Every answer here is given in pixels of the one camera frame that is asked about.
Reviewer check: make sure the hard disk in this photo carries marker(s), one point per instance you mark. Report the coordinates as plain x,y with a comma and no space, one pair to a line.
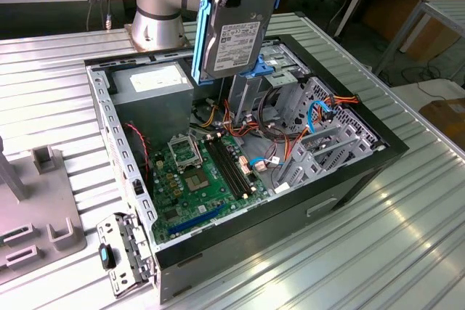
236,41

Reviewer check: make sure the grey metal disk bay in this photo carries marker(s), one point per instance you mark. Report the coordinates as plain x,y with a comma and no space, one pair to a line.
309,165

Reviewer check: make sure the blue plastic drive latch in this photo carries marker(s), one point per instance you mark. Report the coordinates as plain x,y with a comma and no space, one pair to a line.
264,68

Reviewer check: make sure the grey metal drive cage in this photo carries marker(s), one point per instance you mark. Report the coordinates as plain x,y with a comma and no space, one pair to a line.
250,99

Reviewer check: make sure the grey power supply unit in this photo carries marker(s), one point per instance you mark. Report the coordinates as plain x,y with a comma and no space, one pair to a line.
152,114

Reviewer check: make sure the metal locking lever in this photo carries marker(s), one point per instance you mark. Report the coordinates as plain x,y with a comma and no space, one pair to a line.
200,153

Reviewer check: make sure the black RAM slot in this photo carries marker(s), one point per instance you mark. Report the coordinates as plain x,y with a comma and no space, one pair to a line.
231,166
235,164
239,162
227,167

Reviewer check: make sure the green motherboard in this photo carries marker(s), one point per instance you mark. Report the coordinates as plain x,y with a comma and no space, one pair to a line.
218,194

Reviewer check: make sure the white paper label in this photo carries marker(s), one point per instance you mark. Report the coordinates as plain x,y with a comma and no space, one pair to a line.
282,189

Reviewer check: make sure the blue expansion slot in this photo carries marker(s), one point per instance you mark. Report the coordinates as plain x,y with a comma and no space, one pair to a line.
196,218

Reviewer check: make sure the black open PC case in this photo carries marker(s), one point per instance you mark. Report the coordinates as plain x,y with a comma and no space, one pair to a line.
254,223

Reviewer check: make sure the brown cardboard box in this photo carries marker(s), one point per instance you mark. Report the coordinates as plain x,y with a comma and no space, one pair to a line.
447,114

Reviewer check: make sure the grey parts rack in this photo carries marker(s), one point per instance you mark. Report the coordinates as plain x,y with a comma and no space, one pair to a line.
36,201

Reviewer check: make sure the green RAM stick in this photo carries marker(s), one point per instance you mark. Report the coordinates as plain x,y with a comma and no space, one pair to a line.
11,236

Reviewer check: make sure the brown arm base plate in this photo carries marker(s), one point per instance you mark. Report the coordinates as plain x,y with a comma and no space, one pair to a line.
129,37

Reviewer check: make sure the aluminium frame table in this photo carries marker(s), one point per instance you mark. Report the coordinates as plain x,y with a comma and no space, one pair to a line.
436,7

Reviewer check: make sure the grey metal card bracket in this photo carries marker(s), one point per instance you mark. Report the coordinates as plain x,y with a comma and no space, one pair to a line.
109,232

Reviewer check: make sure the black blue bracket latch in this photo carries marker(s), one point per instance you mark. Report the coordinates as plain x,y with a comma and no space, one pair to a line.
106,256

